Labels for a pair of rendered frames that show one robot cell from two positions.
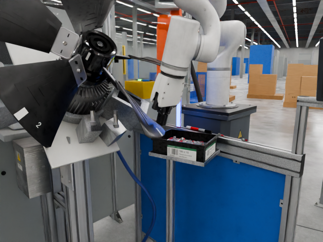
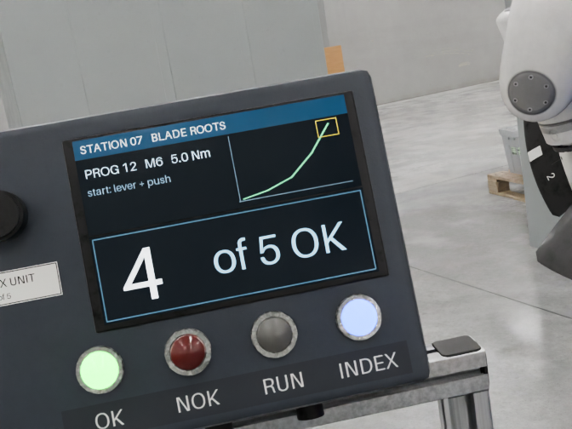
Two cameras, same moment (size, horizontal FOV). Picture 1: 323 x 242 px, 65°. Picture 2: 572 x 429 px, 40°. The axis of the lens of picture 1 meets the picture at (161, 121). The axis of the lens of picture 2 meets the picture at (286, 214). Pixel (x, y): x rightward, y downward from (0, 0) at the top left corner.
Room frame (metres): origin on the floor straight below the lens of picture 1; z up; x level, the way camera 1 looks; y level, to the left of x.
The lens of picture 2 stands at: (1.07, -0.93, 1.27)
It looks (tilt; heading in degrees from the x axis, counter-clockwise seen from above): 12 degrees down; 129
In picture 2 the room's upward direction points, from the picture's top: 10 degrees counter-clockwise
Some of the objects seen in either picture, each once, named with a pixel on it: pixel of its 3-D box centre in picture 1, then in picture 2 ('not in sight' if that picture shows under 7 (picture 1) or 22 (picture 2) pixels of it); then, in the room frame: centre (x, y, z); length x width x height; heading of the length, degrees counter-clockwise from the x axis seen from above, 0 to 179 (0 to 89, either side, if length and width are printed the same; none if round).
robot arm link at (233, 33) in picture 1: (226, 45); not in sight; (1.32, -0.32, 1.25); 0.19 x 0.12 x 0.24; 67
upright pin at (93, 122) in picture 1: (92, 115); not in sight; (0.84, 0.23, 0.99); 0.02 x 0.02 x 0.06
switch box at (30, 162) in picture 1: (31, 165); not in sight; (1.02, 0.56, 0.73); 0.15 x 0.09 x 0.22; 45
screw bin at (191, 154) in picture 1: (185, 144); not in sight; (0.96, -0.09, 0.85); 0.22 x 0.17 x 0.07; 61
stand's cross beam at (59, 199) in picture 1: (67, 203); not in sight; (1.00, 0.41, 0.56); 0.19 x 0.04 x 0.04; 45
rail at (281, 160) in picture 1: (196, 139); not in sight; (1.13, -0.16, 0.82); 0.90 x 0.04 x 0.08; 45
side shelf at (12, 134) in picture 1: (37, 127); not in sight; (1.25, 0.63, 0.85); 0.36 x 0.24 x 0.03; 135
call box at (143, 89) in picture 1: (140, 90); not in sight; (1.41, 0.12, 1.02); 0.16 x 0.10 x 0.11; 45
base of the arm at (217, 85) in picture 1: (217, 88); not in sight; (1.33, -0.30, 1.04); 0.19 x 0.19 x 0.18
